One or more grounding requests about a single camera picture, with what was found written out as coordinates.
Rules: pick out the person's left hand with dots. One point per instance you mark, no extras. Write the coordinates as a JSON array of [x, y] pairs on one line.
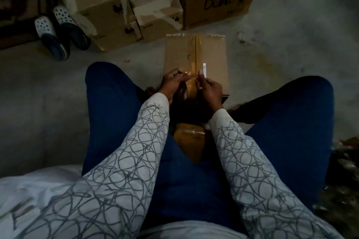
[[169, 84]]

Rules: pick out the person's right hand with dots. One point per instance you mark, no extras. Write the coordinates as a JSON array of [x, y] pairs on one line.
[[213, 93]]

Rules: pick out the person's left fingers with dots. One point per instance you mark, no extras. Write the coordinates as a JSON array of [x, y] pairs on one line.
[[176, 74]]

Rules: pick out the person's right fingers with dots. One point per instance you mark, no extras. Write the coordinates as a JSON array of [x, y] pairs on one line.
[[201, 79]]

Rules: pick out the brown packing tape roll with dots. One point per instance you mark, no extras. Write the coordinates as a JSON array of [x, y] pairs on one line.
[[188, 91]]

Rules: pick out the person's left forearm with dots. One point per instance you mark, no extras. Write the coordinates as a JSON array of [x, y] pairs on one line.
[[126, 157]]

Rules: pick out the person's right forearm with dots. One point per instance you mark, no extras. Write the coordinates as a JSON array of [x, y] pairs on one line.
[[249, 174]]

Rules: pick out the small taped cardboard box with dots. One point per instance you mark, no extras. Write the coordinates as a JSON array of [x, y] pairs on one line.
[[213, 54]]

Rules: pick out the person's left foot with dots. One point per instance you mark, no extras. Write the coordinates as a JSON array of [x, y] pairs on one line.
[[151, 91]]

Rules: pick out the person's foot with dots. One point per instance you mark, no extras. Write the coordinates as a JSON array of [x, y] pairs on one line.
[[238, 111], [151, 91]]

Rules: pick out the person's right foot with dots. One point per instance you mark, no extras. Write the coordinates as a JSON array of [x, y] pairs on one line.
[[238, 111]]

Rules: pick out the small worn cardboard box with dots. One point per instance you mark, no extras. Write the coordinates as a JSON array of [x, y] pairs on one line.
[[158, 17]]

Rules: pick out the blue trousers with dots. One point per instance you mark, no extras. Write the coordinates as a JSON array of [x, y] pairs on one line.
[[291, 124]]

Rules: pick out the torn cardboard box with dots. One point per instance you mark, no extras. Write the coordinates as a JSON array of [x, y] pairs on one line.
[[101, 6]]

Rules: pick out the white and navy clog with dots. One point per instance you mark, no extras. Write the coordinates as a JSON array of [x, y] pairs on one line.
[[52, 38], [71, 27]]

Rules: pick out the pile of packaging scraps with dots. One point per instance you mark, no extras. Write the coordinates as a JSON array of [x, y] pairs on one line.
[[340, 180]]

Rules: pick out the dark wooden furniture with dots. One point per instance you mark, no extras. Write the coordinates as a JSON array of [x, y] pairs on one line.
[[19, 3]]

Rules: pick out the white patterned shirt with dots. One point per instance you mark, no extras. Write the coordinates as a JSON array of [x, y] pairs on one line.
[[30, 191]]

